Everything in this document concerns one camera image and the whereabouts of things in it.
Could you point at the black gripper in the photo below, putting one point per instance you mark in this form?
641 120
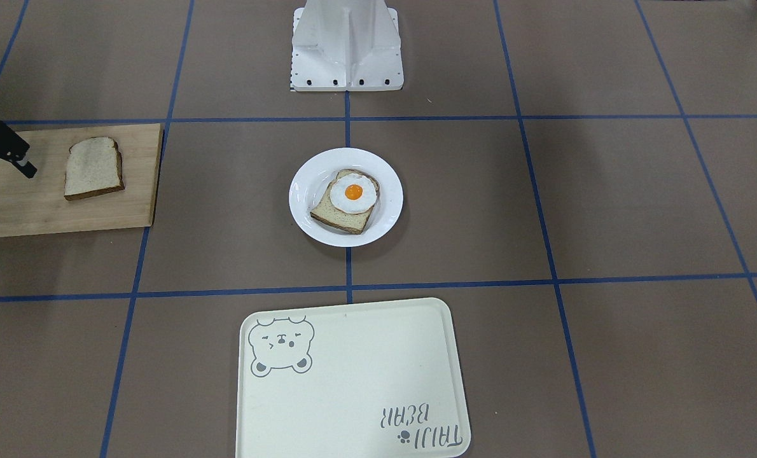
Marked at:
0 142

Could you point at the bread slice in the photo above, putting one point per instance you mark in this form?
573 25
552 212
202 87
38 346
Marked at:
330 216
94 167

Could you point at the bread slice under egg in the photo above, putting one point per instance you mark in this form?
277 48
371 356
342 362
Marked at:
330 216

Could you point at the white round plate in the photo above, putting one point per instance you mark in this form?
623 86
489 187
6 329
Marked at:
311 179

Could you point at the wooden cutting board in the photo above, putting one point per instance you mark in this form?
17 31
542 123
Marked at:
37 206

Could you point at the fried egg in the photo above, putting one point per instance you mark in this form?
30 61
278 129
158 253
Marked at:
354 193

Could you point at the cream bear tray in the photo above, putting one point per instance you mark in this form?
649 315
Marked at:
378 379

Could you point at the white pedestal column base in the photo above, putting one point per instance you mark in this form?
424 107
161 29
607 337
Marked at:
346 46

